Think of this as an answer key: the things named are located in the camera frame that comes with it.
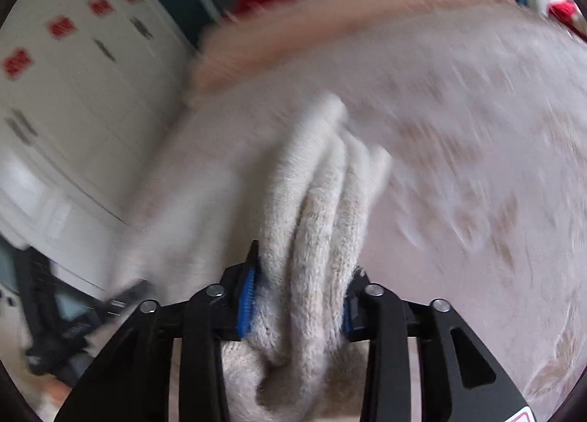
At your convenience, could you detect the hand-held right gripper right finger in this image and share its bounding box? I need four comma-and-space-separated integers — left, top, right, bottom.
342, 267, 533, 422

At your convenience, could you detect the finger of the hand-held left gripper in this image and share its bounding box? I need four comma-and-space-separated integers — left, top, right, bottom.
103, 278, 155, 313

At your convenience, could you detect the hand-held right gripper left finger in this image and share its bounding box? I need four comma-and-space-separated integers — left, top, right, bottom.
54, 241, 261, 422

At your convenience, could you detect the cream knit sweater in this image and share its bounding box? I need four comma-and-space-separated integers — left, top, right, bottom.
110, 92, 395, 422

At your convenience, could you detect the white wardrobe with red stickers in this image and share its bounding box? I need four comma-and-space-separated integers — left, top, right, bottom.
0, 0, 199, 299

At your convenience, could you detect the pink butterfly bedspread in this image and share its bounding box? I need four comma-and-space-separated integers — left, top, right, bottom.
114, 4, 587, 422

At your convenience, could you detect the pink folded blanket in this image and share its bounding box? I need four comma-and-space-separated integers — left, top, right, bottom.
186, 0, 519, 106

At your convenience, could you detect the red and white quilt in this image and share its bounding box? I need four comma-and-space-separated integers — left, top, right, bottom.
545, 0, 587, 40

